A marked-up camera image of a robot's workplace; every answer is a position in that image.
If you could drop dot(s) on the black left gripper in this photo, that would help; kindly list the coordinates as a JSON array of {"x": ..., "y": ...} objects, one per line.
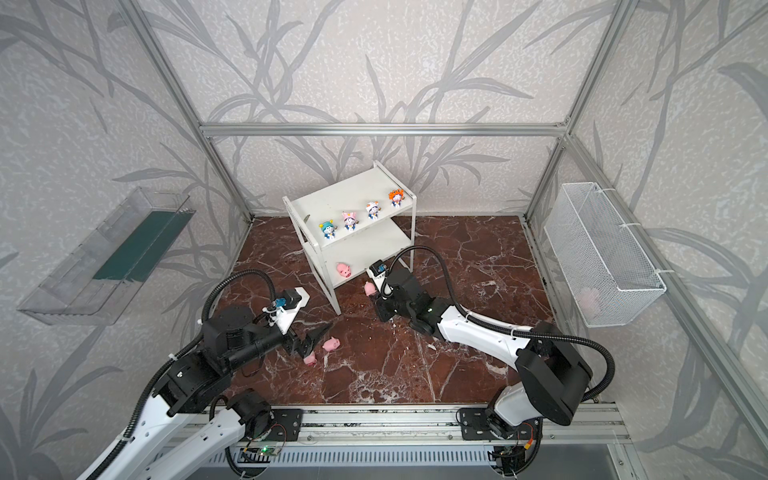
[{"x": 297, "y": 342}]

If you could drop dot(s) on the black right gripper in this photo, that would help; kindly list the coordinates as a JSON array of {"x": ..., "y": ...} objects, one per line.
[{"x": 387, "y": 298}]

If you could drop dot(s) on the pink pig toy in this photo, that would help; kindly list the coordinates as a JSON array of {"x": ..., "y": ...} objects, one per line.
[
  {"x": 344, "y": 270},
  {"x": 310, "y": 360},
  {"x": 331, "y": 345},
  {"x": 370, "y": 289}
]

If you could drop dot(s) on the pink hat blue figurine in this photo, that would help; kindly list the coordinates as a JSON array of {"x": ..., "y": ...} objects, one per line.
[{"x": 349, "y": 220}]

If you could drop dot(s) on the white blue round figurine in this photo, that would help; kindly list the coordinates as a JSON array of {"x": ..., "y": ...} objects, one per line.
[{"x": 373, "y": 209}]

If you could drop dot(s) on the teal blue cat figurine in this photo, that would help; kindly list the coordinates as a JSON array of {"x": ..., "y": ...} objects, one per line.
[{"x": 328, "y": 229}]

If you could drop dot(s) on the orange blue figurine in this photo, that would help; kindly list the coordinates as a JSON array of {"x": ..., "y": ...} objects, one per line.
[{"x": 396, "y": 197}]

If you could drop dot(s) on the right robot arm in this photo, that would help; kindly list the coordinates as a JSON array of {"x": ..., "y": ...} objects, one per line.
[{"x": 553, "y": 375}]

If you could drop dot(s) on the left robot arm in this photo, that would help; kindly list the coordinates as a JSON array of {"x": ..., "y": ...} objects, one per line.
[{"x": 176, "y": 426}]

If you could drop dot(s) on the white two-tier metal shelf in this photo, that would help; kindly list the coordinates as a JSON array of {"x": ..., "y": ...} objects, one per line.
[{"x": 372, "y": 240}]

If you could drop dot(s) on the green circuit board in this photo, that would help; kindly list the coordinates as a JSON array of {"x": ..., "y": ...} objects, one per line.
[{"x": 261, "y": 453}]

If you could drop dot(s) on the pink toy in basket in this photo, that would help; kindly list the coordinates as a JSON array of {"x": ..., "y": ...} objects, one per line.
[{"x": 589, "y": 301}]

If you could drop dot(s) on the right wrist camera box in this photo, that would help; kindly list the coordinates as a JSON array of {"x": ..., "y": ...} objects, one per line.
[{"x": 377, "y": 274}]

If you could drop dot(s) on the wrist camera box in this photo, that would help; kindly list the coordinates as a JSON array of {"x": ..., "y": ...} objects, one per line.
[
  {"x": 377, "y": 274},
  {"x": 284, "y": 309}
]

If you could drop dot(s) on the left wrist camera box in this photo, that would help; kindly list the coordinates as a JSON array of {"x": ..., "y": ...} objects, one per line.
[{"x": 284, "y": 309}]

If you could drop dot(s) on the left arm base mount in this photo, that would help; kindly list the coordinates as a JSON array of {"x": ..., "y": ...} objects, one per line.
[{"x": 263, "y": 425}]

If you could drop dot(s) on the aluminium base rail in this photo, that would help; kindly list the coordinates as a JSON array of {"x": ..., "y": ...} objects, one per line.
[{"x": 429, "y": 435}]

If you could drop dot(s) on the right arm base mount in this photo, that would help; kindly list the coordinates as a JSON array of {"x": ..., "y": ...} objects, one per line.
[{"x": 508, "y": 461}]

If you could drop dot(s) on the white wire mesh basket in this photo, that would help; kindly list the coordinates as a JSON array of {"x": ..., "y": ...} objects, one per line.
[{"x": 596, "y": 247}]

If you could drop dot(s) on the clear plastic wall bin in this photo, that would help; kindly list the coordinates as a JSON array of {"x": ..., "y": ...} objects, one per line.
[{"x": 97, "y": 281}]

